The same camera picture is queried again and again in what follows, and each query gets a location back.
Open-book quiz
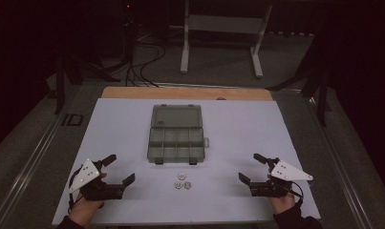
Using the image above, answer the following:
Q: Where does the black floor cable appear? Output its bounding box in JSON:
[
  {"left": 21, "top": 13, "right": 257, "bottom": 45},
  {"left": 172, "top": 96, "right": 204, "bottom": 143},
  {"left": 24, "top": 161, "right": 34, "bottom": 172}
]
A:
[
  {"left": 139, "top": 43, "right": 167, "bottom": 89},
  {"left": 125, "top": 44, "right": 141, "bottom": 88}
]

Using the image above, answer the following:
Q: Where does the left hand-held gripper black cable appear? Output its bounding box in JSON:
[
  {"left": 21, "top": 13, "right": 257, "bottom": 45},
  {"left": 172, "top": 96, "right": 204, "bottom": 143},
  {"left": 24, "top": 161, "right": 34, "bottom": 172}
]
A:
[{"left": 67, "top": 167, "right": 83, "bottom": 212}]

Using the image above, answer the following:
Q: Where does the hand-held gripper black cable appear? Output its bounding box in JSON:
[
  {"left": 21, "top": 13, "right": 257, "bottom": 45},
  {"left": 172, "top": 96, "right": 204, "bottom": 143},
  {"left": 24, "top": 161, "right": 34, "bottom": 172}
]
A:
[
  {"left": 67, "top": 167, "right": 83, "bottom": 212},
  {"left": 288, "top": 180, "right": 305, "bottom": 205}
]

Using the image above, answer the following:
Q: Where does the grey clear plastic organizer box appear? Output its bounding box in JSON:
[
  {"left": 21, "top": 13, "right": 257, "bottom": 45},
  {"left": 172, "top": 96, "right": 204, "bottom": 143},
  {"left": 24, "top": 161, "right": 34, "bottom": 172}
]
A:
[{"left": 146, "top": 103, "right": 211, "bottom": 166}]

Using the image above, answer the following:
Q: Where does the person's left hand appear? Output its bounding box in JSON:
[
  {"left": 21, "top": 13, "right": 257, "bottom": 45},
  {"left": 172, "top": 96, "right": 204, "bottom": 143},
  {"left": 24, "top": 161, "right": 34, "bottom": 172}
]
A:
[{"left": 68, "top": 192, "right": 105, "bottom": 228}]

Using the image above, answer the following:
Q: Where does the metal floor rail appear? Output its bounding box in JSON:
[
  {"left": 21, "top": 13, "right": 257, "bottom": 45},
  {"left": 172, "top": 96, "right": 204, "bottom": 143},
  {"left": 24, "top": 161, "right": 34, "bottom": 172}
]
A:
[
  {"left": 0, "top": 87, "right": 83, "bottom": 229},
  {"left": 303, "top": 92, "right": 373, "bottom": 229}
]

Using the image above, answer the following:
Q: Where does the white metal stand frame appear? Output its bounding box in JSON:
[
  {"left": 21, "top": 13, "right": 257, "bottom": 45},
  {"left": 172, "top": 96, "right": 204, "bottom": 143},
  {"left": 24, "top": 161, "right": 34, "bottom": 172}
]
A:
[{"left": 179, "top": 0, "right": 275, "bottom": 80}]

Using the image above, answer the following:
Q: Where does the black stand with red light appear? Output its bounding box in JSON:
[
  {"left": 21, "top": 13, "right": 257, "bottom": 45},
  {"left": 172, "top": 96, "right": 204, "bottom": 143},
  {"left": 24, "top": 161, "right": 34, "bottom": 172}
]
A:
[{"left": 119, "top": 0, "right": 140, "bottom": 66}]

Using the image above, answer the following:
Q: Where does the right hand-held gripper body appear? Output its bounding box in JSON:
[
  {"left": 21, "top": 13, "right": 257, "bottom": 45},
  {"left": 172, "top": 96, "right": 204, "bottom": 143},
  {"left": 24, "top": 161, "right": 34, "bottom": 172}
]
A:
[{"left": 247, "top": 157, "right": 314, "bottom": 198}]

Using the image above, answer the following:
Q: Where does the person's right hand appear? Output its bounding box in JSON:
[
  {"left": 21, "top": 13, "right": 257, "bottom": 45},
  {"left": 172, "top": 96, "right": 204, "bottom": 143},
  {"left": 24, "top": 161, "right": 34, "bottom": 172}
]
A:
[{"left": 268, "top": 192, "right": 298, "bottom": 216}]

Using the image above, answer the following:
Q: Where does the white table board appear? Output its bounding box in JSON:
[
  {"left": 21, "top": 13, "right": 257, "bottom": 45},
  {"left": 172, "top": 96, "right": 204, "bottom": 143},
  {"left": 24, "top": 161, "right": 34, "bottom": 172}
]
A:
[{"left": 52, "top": 97, "right": 322, "bottom": 227}]

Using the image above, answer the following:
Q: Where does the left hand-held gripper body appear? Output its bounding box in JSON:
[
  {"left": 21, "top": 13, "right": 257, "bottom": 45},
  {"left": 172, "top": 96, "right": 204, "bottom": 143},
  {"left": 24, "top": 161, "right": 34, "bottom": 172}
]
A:
[{"left": 68, "top": 157, "right": 125, "bottom": 201}]

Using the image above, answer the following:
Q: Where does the right hand-held gripper black cable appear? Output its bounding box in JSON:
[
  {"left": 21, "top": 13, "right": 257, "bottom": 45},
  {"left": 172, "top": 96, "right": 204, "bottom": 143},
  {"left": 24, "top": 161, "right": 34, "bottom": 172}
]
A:
[{"left": 288, "top": 180, "right": 305, "bottom": 205}]

